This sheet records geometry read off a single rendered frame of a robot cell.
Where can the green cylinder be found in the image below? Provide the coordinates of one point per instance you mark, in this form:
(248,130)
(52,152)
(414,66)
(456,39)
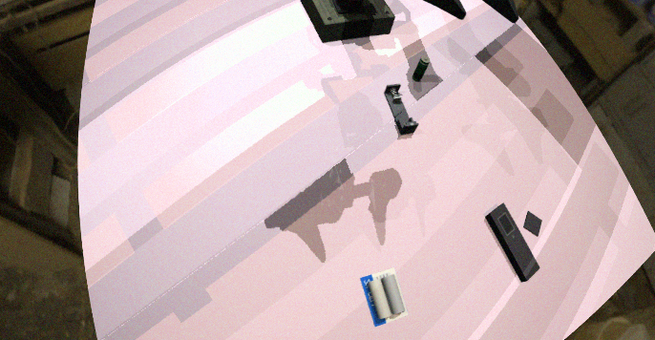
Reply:
(420,69)

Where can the blister pack of two batteries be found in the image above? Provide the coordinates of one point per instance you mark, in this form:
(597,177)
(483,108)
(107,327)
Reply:
(384,297)

